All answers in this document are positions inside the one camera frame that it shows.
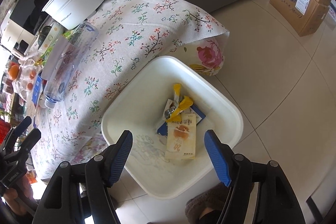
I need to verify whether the rose pattern under cloth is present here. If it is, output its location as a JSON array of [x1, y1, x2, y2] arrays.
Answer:
[[181, 37, 224, 76]]

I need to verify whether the floral tablecloth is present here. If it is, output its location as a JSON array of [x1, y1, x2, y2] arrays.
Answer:
[[31, 0, 230, 180]]

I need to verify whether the white plastic trash bin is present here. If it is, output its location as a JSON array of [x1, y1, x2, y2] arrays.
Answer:
[[101, 56, 244, 200]]

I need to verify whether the green onion rings bag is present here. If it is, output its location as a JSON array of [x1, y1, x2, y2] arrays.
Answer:
[[34, 22, 85, 67]]

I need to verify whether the lower cardboard box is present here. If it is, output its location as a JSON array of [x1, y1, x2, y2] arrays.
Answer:
[[270, 0, 329, 37]]

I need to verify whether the small tangerine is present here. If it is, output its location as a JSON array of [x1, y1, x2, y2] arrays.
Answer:
[[30, 70, 37, 80], [27, 83, 34, 90]]

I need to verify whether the brown knitted slipper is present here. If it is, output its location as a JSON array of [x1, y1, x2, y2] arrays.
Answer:
[[185, 183, 230, 224]]

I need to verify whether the blue flat packet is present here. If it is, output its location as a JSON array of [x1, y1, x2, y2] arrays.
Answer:
[[157, 105, 206, 136]]

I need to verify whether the clear plastic water bottle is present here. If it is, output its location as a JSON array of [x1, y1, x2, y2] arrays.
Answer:
[[41, 21, 99, 109]]

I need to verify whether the yellow crumpled wrapper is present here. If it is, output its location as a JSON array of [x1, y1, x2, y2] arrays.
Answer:
[[164, 83, 194, 123]]

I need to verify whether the large orange fruit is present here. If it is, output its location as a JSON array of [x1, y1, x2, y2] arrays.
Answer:
[[9, 64, 20, 80]]

